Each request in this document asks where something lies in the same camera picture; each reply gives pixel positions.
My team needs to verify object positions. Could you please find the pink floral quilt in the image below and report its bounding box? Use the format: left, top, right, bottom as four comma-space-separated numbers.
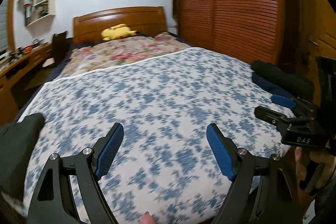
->
62, 32, 192, 77

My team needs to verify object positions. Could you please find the blue floral bed sheet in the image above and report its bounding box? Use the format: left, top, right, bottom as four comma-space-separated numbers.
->
17, 47, 297, 223

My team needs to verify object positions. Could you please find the wooden door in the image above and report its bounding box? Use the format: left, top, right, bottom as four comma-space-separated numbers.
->
283, 0, 336, 98

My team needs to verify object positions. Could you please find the dark grey folded garment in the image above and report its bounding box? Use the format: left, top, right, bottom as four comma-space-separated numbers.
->
0, 113, 45, 195

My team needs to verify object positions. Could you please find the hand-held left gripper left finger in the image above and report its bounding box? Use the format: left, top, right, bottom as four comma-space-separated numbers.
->
26, 122, 125, 224

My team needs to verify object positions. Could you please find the wooden slatted wardrobe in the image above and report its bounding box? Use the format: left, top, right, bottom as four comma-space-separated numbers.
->
172, 0, 285, 67

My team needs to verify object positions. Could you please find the person's left hand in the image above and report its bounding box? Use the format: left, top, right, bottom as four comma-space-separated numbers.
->
140, 212, 158, 224

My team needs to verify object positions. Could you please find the grey window blind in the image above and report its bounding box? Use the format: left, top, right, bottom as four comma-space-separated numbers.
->
0, 1, 11, 51

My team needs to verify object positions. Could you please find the yellow plush toy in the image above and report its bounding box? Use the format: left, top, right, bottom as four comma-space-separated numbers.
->
101, 24, 137, 41

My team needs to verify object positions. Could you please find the wooden desk with cabinets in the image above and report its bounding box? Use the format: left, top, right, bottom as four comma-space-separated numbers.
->
0, 43, 54, 126

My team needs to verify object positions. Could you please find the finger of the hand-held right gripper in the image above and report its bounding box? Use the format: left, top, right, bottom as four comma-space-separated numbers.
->
254, 105, 292, 132
271, 93, 298, 110

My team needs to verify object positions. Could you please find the wooden headboard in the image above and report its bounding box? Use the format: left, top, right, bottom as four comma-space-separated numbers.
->
73, 6, 168, 45

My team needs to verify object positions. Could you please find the dark wooden chair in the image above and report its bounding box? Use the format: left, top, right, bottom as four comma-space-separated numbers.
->
42, 31, 68, 68

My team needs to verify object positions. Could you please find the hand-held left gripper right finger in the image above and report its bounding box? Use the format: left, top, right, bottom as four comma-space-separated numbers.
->
205, 122, 302, 224

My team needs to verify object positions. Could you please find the person's right hand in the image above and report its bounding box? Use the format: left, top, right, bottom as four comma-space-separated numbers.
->
294, 147, 336, 189

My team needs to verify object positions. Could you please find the dark blue bedsheet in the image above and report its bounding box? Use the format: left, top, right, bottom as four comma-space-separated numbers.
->
16, 32, 181, 119

